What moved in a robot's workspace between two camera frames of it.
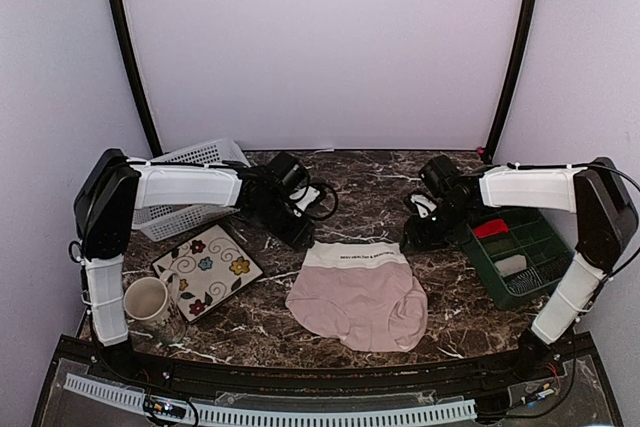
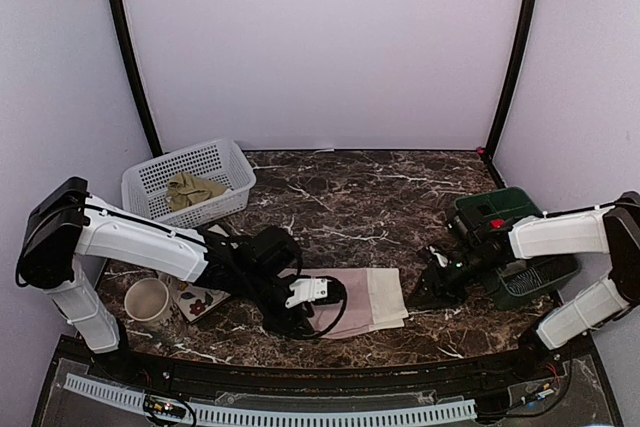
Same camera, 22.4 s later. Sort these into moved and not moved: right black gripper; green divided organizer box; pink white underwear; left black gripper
Moved: left black gripper; pink white underwear; right black gripper
Not moved: green divided organizer box
